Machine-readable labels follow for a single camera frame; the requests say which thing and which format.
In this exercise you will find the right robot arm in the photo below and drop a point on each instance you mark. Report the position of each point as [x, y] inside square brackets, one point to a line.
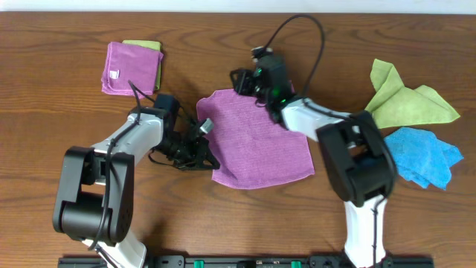
[359, 165]

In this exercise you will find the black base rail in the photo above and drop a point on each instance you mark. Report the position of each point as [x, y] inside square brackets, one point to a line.
[316, 261]

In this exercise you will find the folded purple cloth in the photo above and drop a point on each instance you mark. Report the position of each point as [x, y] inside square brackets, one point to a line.
[136, 60]

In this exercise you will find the green microfiber cloth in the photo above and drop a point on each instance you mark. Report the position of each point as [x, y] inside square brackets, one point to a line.
[395, 105]

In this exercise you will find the blue microfiber cloth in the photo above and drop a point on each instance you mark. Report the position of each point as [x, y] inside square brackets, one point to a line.
[422, 158]

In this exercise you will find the purple microfiber cloth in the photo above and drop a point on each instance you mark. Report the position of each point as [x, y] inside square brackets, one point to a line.
[253, 152]

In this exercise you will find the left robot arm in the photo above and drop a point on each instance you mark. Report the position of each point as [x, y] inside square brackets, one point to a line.
[95, 197]

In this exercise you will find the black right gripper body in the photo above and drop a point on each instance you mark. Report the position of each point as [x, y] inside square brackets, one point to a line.
[245, 82]

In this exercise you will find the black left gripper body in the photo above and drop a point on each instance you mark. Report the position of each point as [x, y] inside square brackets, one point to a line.
[198, 152]

